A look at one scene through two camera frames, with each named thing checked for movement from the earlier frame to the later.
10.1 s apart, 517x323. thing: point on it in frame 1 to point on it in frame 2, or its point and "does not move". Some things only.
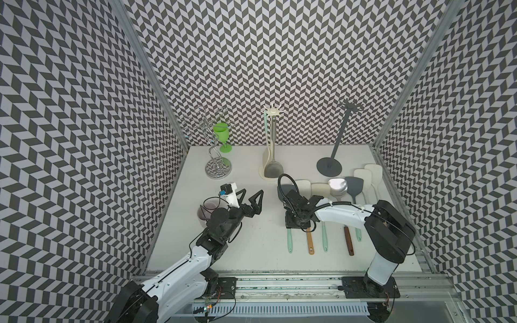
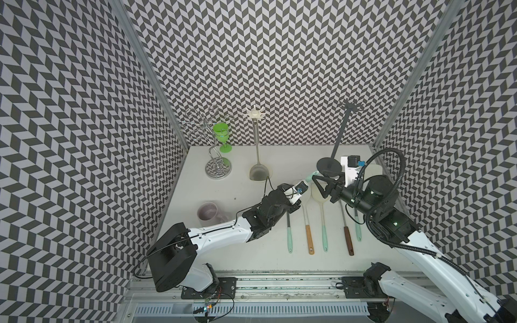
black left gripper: (250, 212) to (293, 207)
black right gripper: (289, 223) to (338, 184)
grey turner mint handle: (289, 239) does not move
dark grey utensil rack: (331, 167) does not move
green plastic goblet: (222, 130) does not move
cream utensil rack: (272, 112) to (255, 113)
